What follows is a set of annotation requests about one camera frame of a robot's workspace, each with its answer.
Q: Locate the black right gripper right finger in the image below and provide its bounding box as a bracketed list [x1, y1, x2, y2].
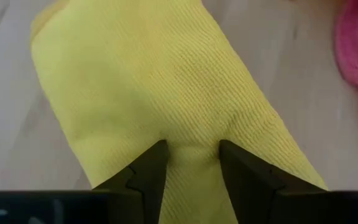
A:
[218, 139, 328, 224]

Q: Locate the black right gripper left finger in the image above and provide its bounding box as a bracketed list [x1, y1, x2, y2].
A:
[93, 139, 170, 224]

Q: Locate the yellow microfiber towel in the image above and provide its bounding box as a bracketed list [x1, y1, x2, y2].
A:
[29, 0, 329, 224]

